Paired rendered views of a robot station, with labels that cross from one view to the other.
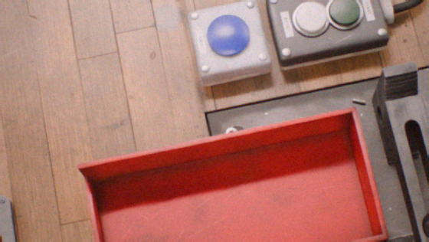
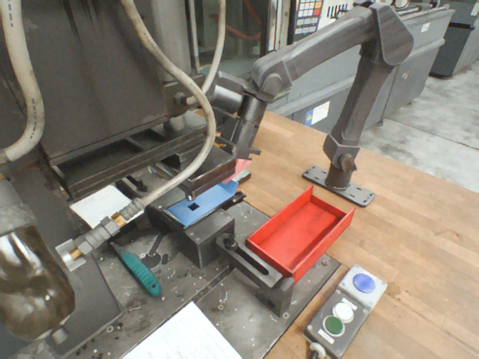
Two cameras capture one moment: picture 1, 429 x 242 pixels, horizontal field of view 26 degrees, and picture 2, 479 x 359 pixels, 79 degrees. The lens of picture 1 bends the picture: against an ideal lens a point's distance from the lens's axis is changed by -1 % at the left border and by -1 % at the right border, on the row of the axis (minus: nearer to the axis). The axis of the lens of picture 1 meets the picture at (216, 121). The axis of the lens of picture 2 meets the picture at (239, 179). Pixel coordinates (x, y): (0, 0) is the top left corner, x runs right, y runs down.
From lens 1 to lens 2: 65 cm
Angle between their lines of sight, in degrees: 65
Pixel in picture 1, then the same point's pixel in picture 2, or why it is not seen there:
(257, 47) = (348, 286)
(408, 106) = (272, 278)
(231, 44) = (358, 278)
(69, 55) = (403, 253)
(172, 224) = (314, 225)
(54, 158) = (366, 224)
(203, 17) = (380, 285)
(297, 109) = (313, 285)
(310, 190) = (283, 258)
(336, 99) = (302, 298)
